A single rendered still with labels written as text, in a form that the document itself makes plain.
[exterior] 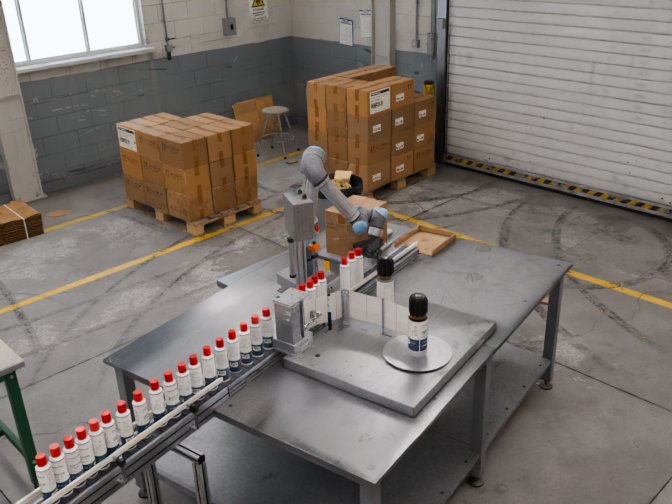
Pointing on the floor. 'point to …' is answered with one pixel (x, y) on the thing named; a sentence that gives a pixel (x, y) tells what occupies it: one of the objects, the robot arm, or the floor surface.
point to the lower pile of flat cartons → (19, 222)
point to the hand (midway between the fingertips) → (361, 271)
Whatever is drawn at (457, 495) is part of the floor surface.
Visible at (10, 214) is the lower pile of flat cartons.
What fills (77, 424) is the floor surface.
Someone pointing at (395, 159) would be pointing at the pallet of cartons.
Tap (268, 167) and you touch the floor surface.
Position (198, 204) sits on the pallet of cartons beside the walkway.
